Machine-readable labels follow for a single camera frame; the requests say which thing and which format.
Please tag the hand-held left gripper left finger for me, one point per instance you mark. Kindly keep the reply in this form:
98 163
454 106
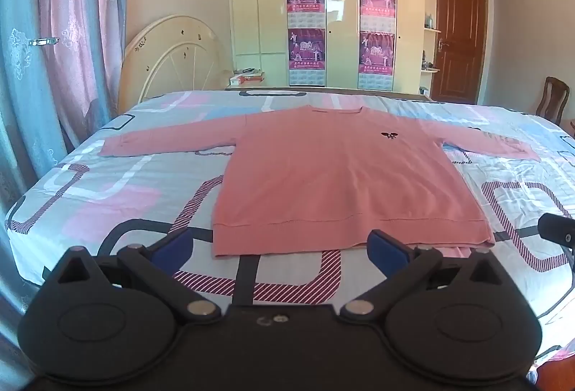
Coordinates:
173 249

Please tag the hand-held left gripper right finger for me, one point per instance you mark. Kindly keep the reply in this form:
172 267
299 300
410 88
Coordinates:
386 251

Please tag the pink sweater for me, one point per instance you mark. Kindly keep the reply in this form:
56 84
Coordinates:
337 175

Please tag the patterned bed sheet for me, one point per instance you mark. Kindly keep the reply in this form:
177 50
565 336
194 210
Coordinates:
112 193

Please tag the wooden chair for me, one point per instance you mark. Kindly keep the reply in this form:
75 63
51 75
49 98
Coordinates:
553 96

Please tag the round cream headboard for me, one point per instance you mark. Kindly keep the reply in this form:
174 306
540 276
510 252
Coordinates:
170 58

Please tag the brown wooden door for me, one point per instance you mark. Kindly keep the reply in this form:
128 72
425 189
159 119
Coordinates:
458 36

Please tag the corner shelf unit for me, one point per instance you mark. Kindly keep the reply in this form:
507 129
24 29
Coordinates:
432 31

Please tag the blue curtain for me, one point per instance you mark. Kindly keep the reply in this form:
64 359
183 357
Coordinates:
22 72

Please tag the small bottle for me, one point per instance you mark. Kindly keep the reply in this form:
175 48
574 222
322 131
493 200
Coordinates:
429 21

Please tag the metal curtain holdback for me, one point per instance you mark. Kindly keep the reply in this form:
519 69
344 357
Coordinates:
44 41

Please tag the pink curtain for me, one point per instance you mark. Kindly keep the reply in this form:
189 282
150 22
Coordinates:
81 13

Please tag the wooden bed frame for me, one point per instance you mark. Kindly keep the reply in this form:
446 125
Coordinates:
337 90

